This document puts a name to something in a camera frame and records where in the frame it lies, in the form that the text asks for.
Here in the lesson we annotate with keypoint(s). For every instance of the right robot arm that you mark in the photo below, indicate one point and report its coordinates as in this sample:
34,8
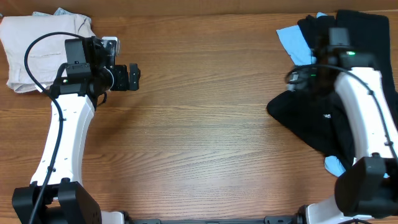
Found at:
369,189

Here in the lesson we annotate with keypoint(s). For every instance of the black t-shirt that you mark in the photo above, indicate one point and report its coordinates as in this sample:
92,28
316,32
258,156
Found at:
314,121

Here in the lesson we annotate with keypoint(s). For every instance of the folded beige shorts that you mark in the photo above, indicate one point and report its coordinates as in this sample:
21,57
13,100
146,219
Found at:
45,57

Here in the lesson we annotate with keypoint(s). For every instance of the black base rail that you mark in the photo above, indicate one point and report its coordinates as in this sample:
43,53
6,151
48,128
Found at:
288,219

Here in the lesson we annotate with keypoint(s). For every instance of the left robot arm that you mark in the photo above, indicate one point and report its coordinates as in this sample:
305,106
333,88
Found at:
56,193

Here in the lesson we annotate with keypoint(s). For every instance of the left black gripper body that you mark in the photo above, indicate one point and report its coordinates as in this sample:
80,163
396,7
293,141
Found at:
134,76

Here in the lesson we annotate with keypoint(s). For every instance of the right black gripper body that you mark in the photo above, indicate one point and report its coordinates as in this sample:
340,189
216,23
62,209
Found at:
314,84

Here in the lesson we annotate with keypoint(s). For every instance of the light blue t-shirt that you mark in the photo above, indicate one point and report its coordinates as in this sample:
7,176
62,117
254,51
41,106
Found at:
295,43

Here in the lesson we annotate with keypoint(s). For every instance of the folded grey denim garment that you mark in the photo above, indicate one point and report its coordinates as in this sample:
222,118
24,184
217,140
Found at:
60,11

